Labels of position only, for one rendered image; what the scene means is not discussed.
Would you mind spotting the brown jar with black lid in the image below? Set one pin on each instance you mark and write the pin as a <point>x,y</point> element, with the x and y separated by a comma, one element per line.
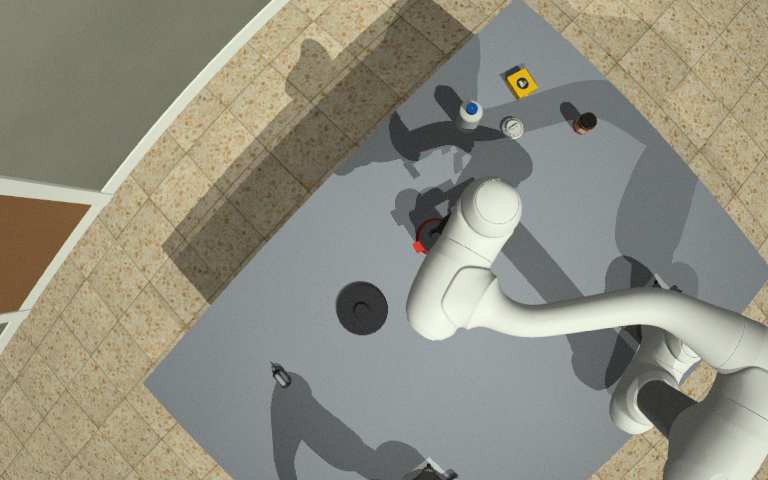
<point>585,123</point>

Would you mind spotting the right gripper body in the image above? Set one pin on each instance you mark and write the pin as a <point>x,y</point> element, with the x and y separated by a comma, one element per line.
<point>442,224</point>

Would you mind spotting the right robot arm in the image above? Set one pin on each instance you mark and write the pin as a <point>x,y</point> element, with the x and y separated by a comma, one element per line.
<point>715,439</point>

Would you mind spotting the white plastic bottle with blue cap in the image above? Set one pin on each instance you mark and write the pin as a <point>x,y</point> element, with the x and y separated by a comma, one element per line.
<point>468,117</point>

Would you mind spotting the yellow tape measure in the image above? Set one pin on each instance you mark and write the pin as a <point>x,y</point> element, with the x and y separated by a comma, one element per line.
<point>521,84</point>

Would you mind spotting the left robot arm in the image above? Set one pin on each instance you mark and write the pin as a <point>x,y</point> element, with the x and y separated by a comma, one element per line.
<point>429,474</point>

